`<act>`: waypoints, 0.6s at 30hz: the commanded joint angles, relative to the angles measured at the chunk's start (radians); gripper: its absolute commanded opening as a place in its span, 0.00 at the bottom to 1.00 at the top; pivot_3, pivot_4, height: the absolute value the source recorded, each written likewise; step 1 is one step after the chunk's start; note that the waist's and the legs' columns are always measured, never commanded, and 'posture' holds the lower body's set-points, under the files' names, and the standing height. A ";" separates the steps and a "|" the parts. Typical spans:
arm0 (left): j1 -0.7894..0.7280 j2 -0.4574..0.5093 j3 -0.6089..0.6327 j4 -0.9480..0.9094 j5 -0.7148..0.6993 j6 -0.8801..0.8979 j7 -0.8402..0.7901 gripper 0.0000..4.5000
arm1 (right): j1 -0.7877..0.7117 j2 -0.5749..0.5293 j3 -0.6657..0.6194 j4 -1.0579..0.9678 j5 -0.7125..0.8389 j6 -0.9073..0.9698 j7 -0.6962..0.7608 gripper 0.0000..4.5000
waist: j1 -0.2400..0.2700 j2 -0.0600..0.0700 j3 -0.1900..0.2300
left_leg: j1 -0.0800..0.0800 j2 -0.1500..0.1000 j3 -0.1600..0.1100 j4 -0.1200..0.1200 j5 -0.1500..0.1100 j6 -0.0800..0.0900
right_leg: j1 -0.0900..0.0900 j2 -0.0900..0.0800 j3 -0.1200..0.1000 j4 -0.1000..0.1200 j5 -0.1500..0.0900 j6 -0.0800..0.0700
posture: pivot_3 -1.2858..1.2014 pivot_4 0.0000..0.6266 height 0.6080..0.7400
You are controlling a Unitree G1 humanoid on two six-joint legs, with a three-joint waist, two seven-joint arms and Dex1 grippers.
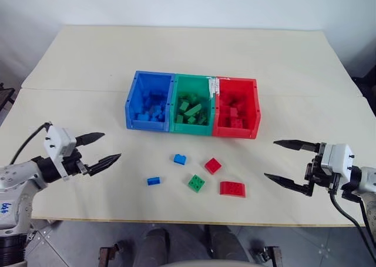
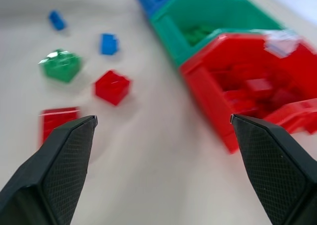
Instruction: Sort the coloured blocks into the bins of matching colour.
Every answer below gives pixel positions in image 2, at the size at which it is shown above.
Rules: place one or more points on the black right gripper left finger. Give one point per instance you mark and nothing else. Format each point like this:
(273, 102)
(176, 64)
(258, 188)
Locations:
(57, 170)

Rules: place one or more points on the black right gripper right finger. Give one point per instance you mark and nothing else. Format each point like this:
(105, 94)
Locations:
(272, 170)

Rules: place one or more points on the red building block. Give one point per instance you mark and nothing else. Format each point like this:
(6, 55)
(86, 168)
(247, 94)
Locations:
(112, 87)
(55, 121)

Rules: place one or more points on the red building blocks pile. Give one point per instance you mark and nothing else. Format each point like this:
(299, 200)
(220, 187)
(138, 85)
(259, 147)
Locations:
(257, 88)

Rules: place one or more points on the red plastic storage bin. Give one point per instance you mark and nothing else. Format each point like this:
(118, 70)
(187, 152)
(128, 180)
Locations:
(208, 96)

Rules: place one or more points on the green building block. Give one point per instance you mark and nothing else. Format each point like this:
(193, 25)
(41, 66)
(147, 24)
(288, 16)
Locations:
(60, 66)

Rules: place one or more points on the blue building block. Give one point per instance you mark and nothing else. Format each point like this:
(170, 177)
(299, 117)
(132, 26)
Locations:
(109, 44)
(57, 20)

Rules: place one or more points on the green building blocks pile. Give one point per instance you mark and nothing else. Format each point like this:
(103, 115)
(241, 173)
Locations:
(196, 35)

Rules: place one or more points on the green plastic storage bin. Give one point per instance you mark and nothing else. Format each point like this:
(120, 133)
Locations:
(173, 36)

